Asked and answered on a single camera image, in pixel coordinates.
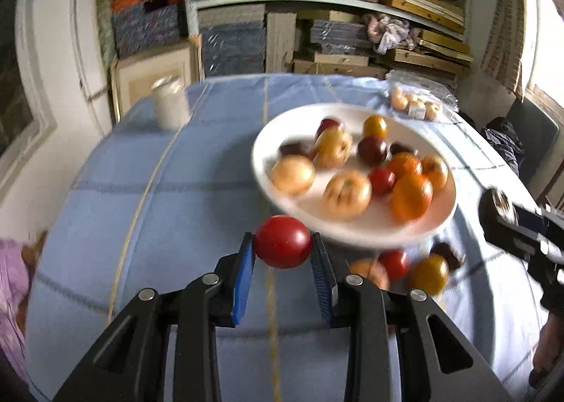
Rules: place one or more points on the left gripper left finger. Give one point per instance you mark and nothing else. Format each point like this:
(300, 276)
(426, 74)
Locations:
(128, 360)

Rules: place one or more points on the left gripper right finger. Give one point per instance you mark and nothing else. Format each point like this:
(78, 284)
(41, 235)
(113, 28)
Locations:
(436, 361)

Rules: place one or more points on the large orange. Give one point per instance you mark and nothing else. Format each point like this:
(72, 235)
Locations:
(411, 197)

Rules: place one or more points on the yellow orange small fruit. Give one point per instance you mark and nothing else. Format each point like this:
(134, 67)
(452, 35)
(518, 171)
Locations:
(375, 126)

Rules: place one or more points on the yellow striped apple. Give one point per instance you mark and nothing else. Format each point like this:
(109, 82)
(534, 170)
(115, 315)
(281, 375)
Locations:
(332, 148)

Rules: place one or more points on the pale yellow round fruit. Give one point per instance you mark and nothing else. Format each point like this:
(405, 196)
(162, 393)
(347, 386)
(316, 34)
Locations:
(293, 175)

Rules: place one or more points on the purple cloth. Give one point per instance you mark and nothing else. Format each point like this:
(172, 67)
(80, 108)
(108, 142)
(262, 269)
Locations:
(16, 264)

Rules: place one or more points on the small orange mandarin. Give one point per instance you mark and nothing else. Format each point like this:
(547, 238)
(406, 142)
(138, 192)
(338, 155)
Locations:
(404, 163)

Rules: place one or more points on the pale striped peach fruit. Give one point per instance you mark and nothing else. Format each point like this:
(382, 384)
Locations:
(347, 195)

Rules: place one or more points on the small red tomato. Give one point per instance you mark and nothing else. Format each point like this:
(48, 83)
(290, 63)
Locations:
(382, 181)

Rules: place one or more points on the white oval plate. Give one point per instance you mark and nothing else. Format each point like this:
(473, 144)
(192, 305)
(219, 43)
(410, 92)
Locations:
(376, 228)

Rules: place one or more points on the dark plum on plate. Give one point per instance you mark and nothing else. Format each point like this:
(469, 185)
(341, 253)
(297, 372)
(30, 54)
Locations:
(397, 148)

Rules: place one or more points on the clear plastic fruit package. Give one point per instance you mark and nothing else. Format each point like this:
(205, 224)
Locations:
(418, 97)

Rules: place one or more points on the crumpled pink cloth on shelf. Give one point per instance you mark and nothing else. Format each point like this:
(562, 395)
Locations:
(387, 33)

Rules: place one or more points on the white drink can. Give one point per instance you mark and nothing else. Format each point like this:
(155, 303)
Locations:
(170, 103)

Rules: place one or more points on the framed picture leaning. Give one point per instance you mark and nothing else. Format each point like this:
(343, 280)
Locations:
(133, 77)

